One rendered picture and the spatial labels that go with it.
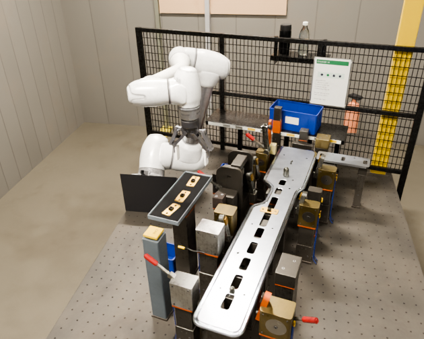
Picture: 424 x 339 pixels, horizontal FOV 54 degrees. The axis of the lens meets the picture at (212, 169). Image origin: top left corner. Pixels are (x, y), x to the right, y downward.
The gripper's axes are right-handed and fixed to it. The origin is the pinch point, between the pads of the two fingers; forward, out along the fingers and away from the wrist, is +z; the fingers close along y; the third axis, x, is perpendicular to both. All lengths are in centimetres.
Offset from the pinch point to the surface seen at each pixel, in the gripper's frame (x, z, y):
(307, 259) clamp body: 13, 55, 54
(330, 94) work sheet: 111, 5, 48
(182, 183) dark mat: -3.1, 11.7, -4.1
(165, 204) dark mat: -20.1, 11.6, -4.5
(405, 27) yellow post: 114, -37, 83
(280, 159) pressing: 60, 28, 28
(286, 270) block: -29, 25, 49
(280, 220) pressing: 4.6, 27.7, 40.2
